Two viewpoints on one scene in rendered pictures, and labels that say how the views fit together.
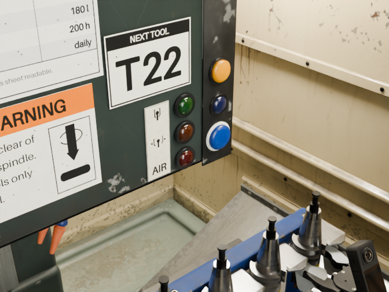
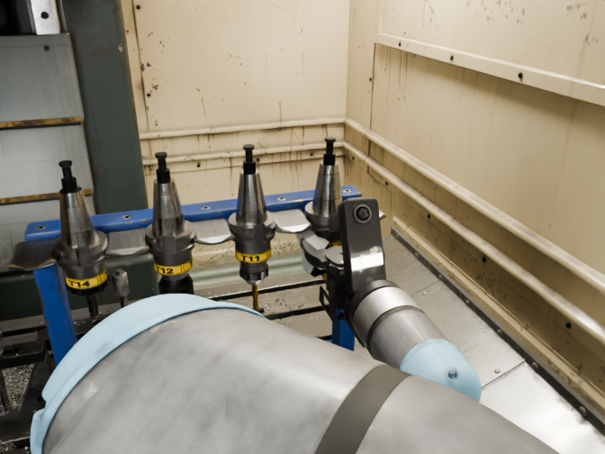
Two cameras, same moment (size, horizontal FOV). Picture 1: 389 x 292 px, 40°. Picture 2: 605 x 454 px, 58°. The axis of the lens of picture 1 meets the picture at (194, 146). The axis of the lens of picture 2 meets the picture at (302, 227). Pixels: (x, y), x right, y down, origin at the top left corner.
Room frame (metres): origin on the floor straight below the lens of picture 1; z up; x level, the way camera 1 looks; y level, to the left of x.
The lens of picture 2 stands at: (0.10, -0.44, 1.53)
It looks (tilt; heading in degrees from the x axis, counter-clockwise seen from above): 25 degrees down; 22
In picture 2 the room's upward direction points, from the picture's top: straight up
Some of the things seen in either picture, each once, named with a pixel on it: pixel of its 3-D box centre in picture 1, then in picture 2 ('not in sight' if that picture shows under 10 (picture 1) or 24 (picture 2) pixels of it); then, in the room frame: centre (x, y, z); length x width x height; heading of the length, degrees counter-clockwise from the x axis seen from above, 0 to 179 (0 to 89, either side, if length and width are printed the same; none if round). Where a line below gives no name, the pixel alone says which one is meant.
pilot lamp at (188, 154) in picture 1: (185, 158); not in sight; (0.51, 0.01, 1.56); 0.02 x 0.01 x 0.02; 130
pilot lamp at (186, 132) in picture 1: (185, 132); not in sight; (0.51, 0.01, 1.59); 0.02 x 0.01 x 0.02; 130
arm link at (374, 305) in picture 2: not in sight; (391, 321); (0.61, -0.35, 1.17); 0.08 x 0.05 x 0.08; 130
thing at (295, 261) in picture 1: (288, 258); (290, 222); (0.74, -0.17, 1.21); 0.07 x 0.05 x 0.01; 40
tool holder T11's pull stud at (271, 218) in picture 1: (271, 226); (248, 158); (0.70, -0.13, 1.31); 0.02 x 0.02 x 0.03
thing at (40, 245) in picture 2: not in sight; (34, 255); (0.53, 0.09, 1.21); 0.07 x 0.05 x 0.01; 40
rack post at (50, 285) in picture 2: not in sight; (63, 337); (0.57, 0.12, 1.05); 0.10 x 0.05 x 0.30; 40
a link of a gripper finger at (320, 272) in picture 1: (303, 277); (308, 253); (0.73, -0.20, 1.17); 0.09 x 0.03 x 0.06; 55
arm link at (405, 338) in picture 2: not in sight; (422, 368); (0.55, -0.39, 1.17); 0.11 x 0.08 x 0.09; 40
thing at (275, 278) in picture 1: (267, 271); (252, 226); (0.70, -0.13, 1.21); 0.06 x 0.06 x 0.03
